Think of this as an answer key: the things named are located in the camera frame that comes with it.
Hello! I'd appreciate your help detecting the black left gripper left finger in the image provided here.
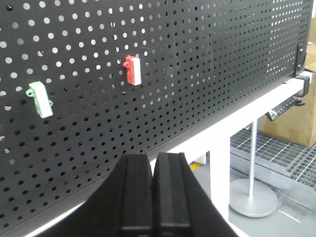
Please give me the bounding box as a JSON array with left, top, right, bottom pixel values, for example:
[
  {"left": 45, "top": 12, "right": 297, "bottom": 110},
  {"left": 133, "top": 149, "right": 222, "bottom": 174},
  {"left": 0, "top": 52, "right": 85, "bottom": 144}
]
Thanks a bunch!
[{"left": 45, "top": 155, "right": 153, "bottom": 237}]

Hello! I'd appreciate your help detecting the red white rocker switch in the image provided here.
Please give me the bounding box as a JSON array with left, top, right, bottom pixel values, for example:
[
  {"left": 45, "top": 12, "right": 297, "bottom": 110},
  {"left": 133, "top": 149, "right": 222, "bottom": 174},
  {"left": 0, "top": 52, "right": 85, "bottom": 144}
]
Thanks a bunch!
[{"left": 123, "top": 56, "right": 142, "bottom": 85}]

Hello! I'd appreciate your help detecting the right black table clamp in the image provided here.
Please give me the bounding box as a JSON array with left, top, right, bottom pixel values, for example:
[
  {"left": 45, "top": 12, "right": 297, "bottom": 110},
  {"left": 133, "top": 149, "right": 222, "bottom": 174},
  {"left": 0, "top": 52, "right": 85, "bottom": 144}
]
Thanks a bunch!
[{"left": 293, "top": 43, "right": 311, "bottom": 107}]

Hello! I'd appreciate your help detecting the cardboard box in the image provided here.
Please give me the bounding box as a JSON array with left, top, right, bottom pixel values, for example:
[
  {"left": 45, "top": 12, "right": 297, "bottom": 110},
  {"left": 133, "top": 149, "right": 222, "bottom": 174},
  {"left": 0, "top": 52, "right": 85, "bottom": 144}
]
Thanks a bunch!
[{"left": 259, "top": 63, "right": 316, "bottom": 147}]

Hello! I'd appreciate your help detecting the silver sign stand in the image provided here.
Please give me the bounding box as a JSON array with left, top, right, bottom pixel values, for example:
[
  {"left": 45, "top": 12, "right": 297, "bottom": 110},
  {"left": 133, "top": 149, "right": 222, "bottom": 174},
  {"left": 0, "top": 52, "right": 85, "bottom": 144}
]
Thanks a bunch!
[{"left": 229, "top": 120, "right": 278, "bottom": 218}]

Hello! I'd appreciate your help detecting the black perforated pegboard panel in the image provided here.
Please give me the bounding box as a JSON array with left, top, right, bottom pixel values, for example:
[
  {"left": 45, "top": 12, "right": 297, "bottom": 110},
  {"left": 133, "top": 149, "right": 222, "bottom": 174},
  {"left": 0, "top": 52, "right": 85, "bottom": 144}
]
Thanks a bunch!
[{"left": 0, "top": 0, "right": 313, "bottom": 237}]

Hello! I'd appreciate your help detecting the desk height control panel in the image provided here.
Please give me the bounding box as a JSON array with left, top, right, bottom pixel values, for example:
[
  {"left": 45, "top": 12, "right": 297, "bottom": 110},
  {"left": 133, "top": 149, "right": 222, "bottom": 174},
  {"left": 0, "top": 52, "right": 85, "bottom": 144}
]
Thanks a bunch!
[{"left": 265, "top": 96, "right": 302, "bottom": 121}]

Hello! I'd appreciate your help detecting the green white rocker switch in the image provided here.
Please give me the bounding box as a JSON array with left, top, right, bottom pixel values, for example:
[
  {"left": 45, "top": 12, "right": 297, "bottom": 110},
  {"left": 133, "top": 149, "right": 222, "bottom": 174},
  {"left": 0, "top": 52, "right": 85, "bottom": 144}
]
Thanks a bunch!
[{"left": 26, "top": 81, "right": 53, "bottom": 119}]

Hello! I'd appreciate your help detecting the metal floor grating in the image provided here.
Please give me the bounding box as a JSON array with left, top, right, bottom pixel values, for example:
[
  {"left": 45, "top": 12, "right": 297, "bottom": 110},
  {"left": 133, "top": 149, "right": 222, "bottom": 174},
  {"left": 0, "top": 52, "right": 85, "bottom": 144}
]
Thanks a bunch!
[{"left": 230, "top": 124, "right": 316, "bottom": 193}]

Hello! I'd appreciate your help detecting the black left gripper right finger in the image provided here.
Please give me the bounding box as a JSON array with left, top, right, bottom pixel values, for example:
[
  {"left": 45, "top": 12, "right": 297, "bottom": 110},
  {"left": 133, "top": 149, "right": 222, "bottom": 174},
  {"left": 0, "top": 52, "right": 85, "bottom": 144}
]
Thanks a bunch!
[{"left": 153, "top": 153, "right": 237, "bottom": 237}]

